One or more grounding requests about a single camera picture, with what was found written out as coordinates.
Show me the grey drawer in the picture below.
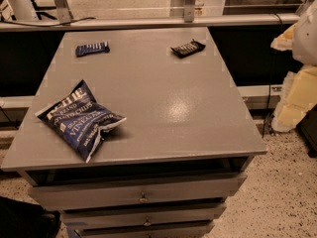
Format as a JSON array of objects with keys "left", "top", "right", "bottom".
[
  {"left": 62, "top": 202, "right": 226, "bottom": 230},
  {"left": 30, "top": 173, "right": 247, "bottom": 210},
  {"left": 79, "top": 221, "right": 214, "bottom": 238}
]

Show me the blue potato chip bag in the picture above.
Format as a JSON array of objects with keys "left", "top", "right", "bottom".
[{"left": 36, "top": 80, "right": 127, "bottom": 163}]

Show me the black object bottom left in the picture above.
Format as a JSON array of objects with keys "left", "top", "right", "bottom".
[{"left": 0, "top": 196, "right": 61, "bottom": 238}]

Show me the grey metal rail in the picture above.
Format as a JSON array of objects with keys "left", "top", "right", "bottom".
[{"left": 0, "top": 13, "right": 299, "bottom": 32}]

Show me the bottom grey drawer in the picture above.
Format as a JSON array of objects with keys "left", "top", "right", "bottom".
[{"left": 79, "top": 221, "right": 214, "bottom": 238}]

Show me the grey drawer cabinet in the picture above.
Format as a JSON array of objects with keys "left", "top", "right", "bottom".
[{"left": 0, "top": 27, "right": 268, "bottom": 238}]

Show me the grey metal upright bracket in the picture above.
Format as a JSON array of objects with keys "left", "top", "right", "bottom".
[{"left": 183, "top": 0, "right": 196, "bottom": 23}]

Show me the top grey drawer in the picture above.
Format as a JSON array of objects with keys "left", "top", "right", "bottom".
[{"left": 30, "top": 173, "right": 247, "bottom": 210}]

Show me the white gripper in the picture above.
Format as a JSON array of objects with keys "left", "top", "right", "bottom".
[{"left": 270, "top": 0, "right": 317, "bottom": 132}]

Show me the blue rxbar wrapper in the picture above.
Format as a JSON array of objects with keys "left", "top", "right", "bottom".
[{"left": 75, "top": 42, "right": 110, "bottom": 58}]

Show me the black cable on rail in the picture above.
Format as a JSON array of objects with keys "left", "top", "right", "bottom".
[{"left": 0, "top": 16, "right": 97, "bottom": 28}]

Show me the middle grey drawer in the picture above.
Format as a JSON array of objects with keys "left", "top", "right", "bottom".
[{"left": 62, "top": 202, "right": 226, "bottom": 230}]

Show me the grey slanted metal post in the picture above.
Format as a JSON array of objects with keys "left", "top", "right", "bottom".
[{"left": 53, "top": 0, "right": 72, "bottom": 23}]

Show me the black chocolate rxbar wrapper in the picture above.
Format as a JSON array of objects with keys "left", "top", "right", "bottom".
[{"left": 171, "top": 40, "right": 205, "bottom": 59}]

